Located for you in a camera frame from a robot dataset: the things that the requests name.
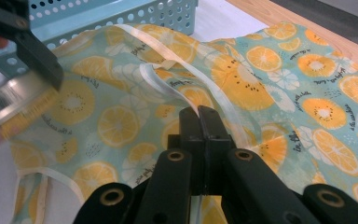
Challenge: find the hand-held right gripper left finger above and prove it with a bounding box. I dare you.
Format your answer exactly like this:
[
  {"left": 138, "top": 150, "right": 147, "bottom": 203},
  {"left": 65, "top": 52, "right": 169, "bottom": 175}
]
[{"left": 167, "top": 106, "right": 205, "bottom": 196}]

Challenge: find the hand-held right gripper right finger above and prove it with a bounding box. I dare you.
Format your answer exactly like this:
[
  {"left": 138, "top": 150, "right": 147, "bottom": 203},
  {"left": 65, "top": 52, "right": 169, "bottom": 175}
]
[{"left": 199, "top": 105, "right": 236, "bottom": 196}]

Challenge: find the round metal tin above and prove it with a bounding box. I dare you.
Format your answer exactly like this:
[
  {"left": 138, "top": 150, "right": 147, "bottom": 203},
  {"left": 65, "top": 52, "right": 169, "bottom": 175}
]
[{"left": 0, "top": 73, "right": 61, "bottom": 154}]

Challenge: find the orange fruit print bag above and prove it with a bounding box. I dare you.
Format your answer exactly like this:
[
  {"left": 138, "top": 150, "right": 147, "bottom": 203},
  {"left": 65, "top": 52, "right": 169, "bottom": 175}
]
[{"left": 8, "top": 21, "right": 358, "bottom": 224}]

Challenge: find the light blue plastic basket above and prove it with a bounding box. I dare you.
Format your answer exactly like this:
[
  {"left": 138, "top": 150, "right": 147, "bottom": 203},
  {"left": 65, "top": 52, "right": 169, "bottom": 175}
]
[{"left": 0, "top": 0, "right": 199, "bottom": 80}]

